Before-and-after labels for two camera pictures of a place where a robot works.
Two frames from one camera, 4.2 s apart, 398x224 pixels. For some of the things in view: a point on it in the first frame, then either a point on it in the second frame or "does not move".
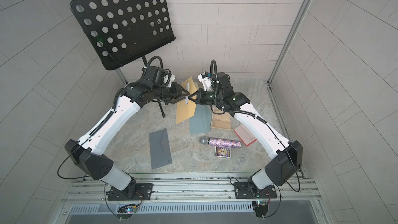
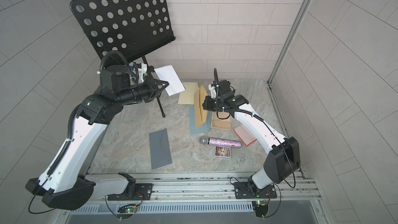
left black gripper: (176, 91) → (151, 83)
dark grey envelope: (160, 154) does not move
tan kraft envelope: (186, 109) → (201, 115)
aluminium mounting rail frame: (91, 188) does not move
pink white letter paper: (247, 137) does not move
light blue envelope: (200, 123) does not move
